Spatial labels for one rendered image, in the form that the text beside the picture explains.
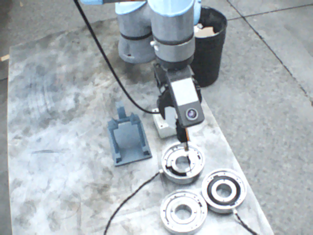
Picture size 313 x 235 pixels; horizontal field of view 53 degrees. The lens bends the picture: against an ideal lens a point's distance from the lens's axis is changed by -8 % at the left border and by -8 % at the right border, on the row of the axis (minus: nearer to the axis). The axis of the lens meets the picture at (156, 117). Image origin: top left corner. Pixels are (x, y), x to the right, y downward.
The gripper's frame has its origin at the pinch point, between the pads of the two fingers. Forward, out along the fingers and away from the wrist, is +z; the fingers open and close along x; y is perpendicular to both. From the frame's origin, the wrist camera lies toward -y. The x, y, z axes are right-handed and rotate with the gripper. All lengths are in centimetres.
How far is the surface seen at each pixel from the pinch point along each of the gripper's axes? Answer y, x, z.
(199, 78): 94, -39, 84
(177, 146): 1.4, 0.7, 10.0
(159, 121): 9.4, 3.3, 8.6
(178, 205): -14.2, 5.0, 10.1
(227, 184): -12.5, -7.5, 10.5
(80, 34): 64, 21, 13
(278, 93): 75, -87, 94
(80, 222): -11.2, 28.5, 13.0
